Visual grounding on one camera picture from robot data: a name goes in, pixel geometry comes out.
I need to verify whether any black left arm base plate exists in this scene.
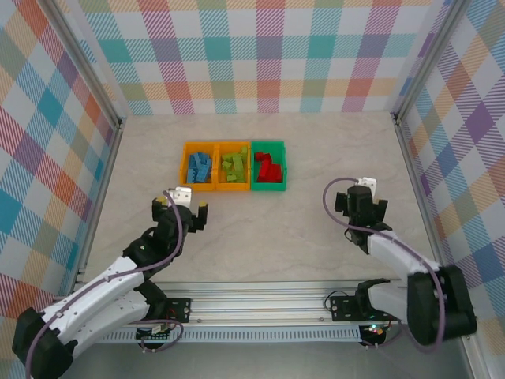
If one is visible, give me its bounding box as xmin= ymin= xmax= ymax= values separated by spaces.
xmin=164 ymin=297 xmax=193 ymax=323

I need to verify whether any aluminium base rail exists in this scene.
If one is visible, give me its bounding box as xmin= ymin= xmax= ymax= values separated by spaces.
xmin=74 ymin=280 xmax=481 ymax=325

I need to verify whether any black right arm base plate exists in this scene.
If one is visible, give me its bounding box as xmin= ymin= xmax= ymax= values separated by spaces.
xmin=329 ymin=291 xmax=395 ymax=321

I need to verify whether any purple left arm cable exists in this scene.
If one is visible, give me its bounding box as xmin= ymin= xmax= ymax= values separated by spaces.
xmin=23 ymin=189 xmax=185 ymax=376

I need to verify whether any small green circuit board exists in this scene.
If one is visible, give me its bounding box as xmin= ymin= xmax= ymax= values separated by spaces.
xmin=136 ymin=322 xmax=174 ymax=341

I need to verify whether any small circuit board with LED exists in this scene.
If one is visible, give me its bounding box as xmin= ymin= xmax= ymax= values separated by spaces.
xmin=361 ymin=322 xmax=387 ymax=347

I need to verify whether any green plastic bin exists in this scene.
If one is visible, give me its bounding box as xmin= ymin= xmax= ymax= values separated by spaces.
xmin=250 ymin=139 xmax=288 ymax=193

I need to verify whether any orange plastic bin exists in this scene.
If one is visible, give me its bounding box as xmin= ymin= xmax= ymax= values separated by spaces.
xmin=215 ymin=140 xmax=253 ymax=193
xmin=180 ymin=141 xmax=219 ymax=193

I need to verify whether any aluminium frame post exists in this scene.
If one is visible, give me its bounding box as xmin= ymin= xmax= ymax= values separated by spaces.
xmin=461 ymin=333 xmax=489 ymax=379
xmin=47 ymin=0 xmax=128 ymax=131
xmin=390 ymin=0 xmax=469 ymax=119

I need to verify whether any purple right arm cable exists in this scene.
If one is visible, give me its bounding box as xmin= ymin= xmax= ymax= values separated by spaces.
xmin=322 ymin=177 xmax=449 ymax=354

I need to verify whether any slotted grey cable duct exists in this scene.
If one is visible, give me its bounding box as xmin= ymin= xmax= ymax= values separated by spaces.
xmin=80 ymin=325 xmax=363 ymax=343

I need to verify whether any aluminium frame floor rail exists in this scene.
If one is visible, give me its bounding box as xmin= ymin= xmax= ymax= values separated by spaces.
xmin=73 ymin=116 xmax=128 ymax=283
xmin=392 ymin=114 xmax=453 ymax=291

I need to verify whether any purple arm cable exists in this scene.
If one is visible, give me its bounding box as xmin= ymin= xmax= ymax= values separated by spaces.
xmin=322 ymin=177 xmax=449 ymax=354
xmin=23 ymin=189 xmax=185 ymax=376

